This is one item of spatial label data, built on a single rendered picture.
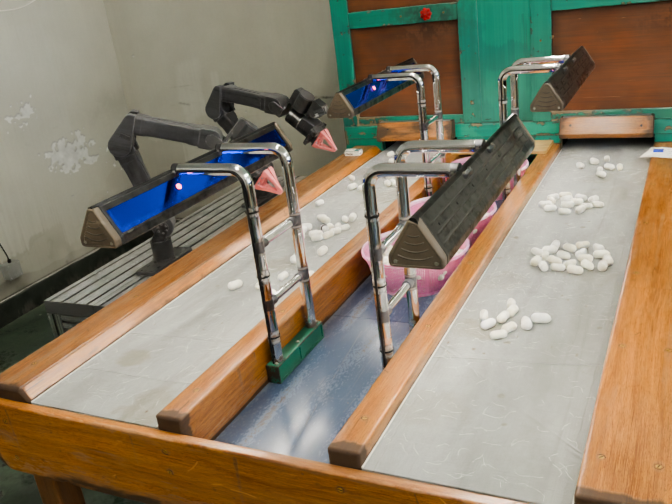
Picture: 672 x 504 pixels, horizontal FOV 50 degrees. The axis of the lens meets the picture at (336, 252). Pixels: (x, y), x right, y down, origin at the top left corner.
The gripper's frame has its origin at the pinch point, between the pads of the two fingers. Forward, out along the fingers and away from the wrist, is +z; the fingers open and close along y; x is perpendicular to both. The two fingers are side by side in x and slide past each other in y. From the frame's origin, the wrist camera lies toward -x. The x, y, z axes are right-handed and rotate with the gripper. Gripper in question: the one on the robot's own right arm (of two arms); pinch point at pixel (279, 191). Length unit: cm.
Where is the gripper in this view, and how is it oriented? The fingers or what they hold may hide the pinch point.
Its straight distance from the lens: 208.2
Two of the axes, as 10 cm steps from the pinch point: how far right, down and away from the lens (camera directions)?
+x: -4.9, 6.7, 5.5
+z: 7.7, 6.4, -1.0
